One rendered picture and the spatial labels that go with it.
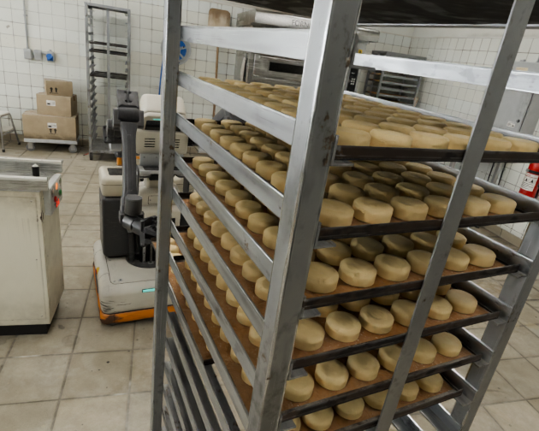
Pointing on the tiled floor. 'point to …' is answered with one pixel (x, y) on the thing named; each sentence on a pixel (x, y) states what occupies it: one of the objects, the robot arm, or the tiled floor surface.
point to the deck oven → (263, 19)
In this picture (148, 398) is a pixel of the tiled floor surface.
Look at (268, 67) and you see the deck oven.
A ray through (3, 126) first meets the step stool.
